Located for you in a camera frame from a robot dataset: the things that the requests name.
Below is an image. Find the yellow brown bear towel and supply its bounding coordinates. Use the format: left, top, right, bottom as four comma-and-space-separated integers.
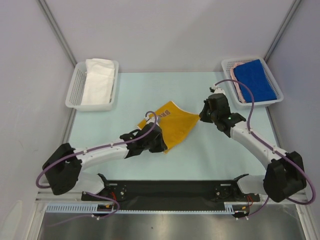
136, 100, 200, 155

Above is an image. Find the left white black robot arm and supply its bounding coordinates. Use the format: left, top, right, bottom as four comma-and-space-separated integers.
42, 122, 168, 200

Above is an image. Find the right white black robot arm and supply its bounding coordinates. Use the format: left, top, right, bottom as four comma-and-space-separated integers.
199, 93, 307, 203

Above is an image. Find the pink towel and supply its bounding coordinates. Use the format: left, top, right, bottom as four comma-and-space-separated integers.
230, 62, 246, 104

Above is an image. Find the right white plastic basket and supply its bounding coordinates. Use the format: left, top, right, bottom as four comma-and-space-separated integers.
221, 56, 284, 110

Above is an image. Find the white plastic basket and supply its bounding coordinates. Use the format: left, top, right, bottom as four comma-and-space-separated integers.
221, 56, 284, 110
65, 60, 119, 112

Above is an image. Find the blue towel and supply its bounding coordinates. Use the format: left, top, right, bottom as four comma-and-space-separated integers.
230, 59, 277, 103

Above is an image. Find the white towel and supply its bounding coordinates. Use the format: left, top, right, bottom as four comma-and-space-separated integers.
81, 58, 116, 106

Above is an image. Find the left white plastic basket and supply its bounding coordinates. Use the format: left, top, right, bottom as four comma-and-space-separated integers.
65, 60, 119, 112

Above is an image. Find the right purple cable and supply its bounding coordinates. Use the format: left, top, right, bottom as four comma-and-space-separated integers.
214, 79, 316, 221

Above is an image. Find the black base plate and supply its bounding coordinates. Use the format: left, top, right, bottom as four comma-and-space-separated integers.
81, 180, 260, 211

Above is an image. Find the white slotted cable duct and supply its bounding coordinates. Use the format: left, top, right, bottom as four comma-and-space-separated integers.
45, 202, 253, 215

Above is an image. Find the right aluminium corner post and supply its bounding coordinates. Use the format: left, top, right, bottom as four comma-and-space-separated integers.
263, 0, 304, 62

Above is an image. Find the aluminium corner post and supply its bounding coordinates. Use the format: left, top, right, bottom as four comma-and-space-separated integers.
36, 0, 77, 67
263, 0, 304, 62

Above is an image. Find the left aluminium corner post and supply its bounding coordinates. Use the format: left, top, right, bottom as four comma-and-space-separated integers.
36, 0, 77, 67

